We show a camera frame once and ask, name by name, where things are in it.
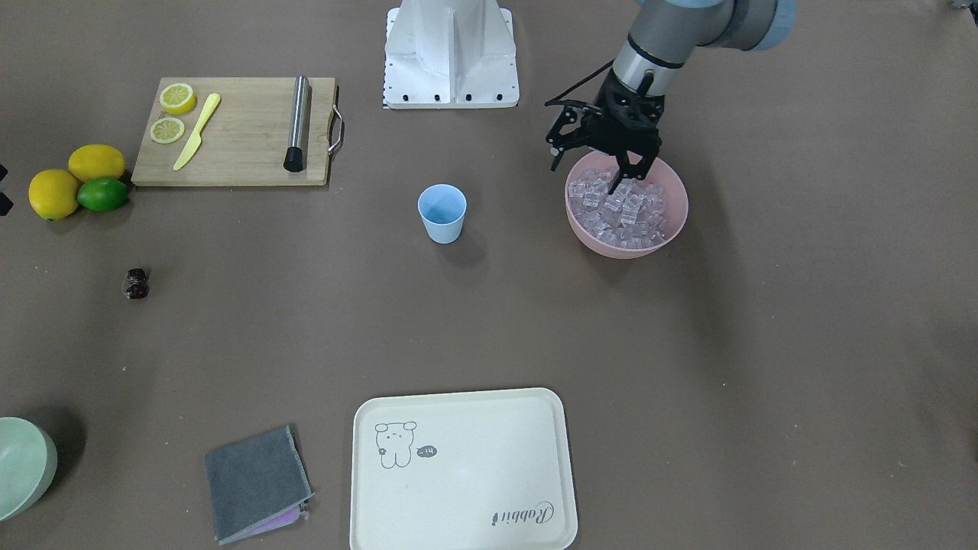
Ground lemon half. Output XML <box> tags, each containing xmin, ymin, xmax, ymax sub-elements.
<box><xmin>158</xmin><ymin>82</ymin><xmax>198</xmax><ymax>116</ymax></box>

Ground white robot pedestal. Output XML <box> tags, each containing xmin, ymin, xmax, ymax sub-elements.
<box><xmin>382</xmin><ymin>1</ymin><xmax>520</xmax><ymax>109</ymax></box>

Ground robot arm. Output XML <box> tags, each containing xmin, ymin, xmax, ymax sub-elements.
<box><xmin>546</xmin><ymin>1</ymin><xmax>798</xmax><ymax>190</ymax></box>

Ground cream serving tray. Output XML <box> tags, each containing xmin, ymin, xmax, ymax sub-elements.
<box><xmin>349</xmin><ymin>387</ymin><xmax>578</xmax><ymax>549</ymax></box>

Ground grey folded cloth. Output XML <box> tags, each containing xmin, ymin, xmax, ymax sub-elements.
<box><xmin>203</xmin><ymin>424</ymin><xmax>314</xmax><ymax>545</ymax></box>

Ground yellow plastic knife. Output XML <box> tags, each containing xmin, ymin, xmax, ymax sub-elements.
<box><xmin>172</xmin><ymin>92</ymin><xmax>222</xmax><ymax>171</ymax></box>

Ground pink bowl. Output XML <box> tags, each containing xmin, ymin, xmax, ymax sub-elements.
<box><xmin>565</xmin><ymin>152</ymin><xmax>688</xmax><ymax>260</ymax></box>

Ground green lime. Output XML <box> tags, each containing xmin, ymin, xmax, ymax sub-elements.
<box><xmin>76</xmin><ymin>177</ymin><xmax>129</xmax><ymax>212</ymax></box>

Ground pile of ice cubes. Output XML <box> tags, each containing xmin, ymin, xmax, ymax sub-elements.
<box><xmin>565</xmin><ymin>167</ymin><xmax>675</xmax><ymax>257</ymax></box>

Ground lemon slice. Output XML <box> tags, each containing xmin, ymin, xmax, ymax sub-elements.
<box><xmin>149</xmin><ymin>116</ymin><xmax>186</xmax><ymax>145</ymax></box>

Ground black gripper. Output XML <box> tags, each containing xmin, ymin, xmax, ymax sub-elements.
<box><xmin>546</xmin><ymin>70</ymin><xmax>665</xmax><ymax>194</ymax></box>

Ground dark cherries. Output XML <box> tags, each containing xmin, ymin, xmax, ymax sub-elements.
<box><xmin>122</xmin><ymin>267</ymin><xmax>149</xmax><ymax>300</ymax></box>

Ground steel rod black tip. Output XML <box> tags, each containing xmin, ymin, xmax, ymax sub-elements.
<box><xmin>283</xmin><ymin>76</ymin><xmax>312</xmax><ymax>172</ymax></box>

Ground mint green bowl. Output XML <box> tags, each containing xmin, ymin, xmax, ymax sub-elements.
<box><xmin>1</xmin><ymin>417</ymin><xmax>58</xmax><ymax>521</ymax></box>

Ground light blue cup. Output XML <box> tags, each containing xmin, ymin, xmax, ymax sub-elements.
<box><xmin>418</xmin><ymin>183</ymin><xmax>468</xmax><ymax>244</ymax></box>

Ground yellow lemon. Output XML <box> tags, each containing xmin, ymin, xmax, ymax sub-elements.
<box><xmin>69</xmin><ymin>144</ymin><xmax>127</xmax><ymax>183</ymax></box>
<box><xmin>28</xmin><ymin>170</ymin><xmax>81</xmax><ymax>222</ymax></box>

